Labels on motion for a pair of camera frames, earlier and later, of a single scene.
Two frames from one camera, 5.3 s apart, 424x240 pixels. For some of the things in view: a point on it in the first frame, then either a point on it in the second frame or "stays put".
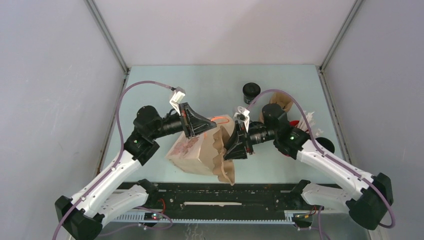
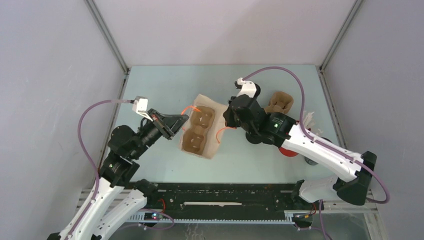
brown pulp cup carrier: x=281 y=99 stays put
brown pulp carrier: x=224 y=169 → x=194 y=138
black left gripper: x=193 y=122 → x=168 y=124
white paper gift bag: x=195 y=154 → x=214 y=134
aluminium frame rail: x=107 y=34 stays put
